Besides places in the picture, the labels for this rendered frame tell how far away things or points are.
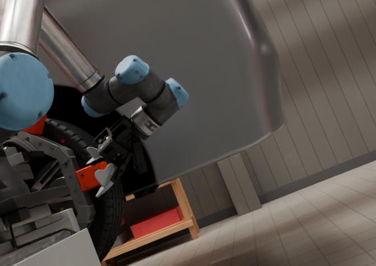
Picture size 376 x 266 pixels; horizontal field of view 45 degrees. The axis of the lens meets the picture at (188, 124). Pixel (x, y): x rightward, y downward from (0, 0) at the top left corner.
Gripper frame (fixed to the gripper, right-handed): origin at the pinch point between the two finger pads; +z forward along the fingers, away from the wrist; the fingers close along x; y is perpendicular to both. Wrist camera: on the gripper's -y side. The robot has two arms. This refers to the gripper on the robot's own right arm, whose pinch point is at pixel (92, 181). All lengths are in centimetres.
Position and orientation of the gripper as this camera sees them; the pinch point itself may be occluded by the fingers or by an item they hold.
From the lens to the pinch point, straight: 128.3
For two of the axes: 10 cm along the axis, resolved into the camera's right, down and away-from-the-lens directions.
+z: -7.2, 6.9, 1.1
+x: 3.4, 4.8, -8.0
